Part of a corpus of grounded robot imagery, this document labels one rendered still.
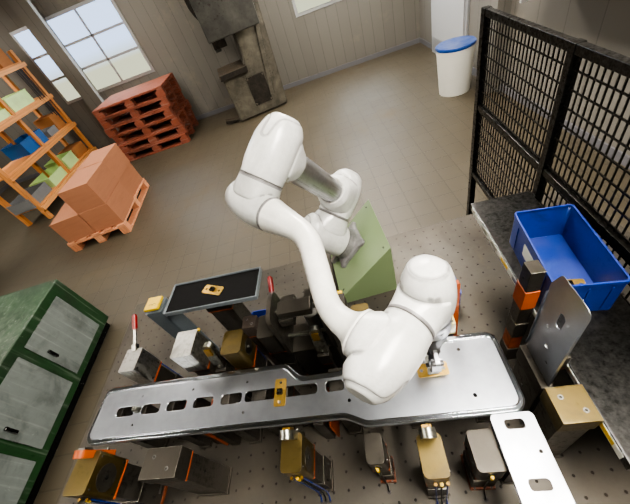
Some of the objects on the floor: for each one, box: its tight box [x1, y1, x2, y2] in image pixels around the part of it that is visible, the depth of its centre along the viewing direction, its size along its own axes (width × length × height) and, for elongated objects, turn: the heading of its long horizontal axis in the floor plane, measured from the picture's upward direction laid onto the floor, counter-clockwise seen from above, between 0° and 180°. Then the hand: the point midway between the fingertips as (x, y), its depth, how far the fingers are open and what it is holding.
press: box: [184, 0, 287, 124], centre depth 510 cm, size 130×116×254 cm
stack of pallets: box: [92, 73, 199, 162], centre depth 597 cm, size 140×96×99 cm
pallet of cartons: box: [49, 143, 150, 252], centre depth 430 cm, size 92×129×76 cm
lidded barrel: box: [435, 36, 477, 97], centre depth 405 cm, size 47×47×58 cm
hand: (432, 363), depth 84 cm, fingers closed, pressing on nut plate
